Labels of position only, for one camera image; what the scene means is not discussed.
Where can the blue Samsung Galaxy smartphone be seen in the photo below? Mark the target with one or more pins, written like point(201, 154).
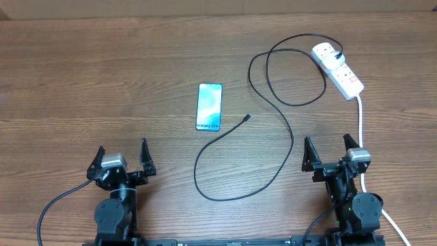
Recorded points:
point(209, 105)

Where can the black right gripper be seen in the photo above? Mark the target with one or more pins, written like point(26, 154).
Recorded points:
point(311, 163)

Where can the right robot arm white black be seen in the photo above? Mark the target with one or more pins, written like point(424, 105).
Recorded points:
point(358, 214)

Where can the white USB charger plug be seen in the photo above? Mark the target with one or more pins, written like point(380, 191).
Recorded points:
point(333, 60)

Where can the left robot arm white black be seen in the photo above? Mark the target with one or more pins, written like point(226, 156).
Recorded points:
point(116, 216)

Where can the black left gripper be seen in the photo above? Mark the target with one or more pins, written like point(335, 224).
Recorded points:
point(138, 178)

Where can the white power strip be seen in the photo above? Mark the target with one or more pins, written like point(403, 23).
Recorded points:
point(343, 77)

